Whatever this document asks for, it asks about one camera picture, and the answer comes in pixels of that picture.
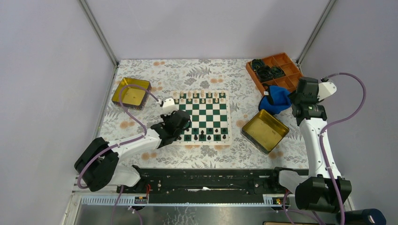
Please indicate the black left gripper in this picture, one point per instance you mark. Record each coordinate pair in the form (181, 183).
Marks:
(164, 117)

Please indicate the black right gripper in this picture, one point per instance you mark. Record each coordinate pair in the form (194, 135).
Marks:
(293, 96)

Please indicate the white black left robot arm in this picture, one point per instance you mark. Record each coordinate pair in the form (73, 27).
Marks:
(100, 163)

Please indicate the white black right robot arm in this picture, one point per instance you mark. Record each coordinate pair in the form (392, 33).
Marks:
(324, 190)

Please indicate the green white chess board mat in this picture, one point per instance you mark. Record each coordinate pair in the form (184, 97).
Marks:
(207, 109)

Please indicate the orange compartment tray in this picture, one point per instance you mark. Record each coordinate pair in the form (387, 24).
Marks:
(276, 70)

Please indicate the gold tin lid left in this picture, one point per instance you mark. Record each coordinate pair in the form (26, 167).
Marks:
(132, 97)

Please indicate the gold tin box right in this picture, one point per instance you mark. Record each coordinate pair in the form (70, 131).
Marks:
(264, 131)

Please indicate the floral tablecloth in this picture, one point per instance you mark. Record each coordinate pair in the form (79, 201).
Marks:
(231, 75)

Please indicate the dark cylinder bottle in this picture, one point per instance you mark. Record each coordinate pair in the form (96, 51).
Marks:
(364, 217)

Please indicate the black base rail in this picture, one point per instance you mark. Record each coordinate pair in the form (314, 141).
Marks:
(206, 185)

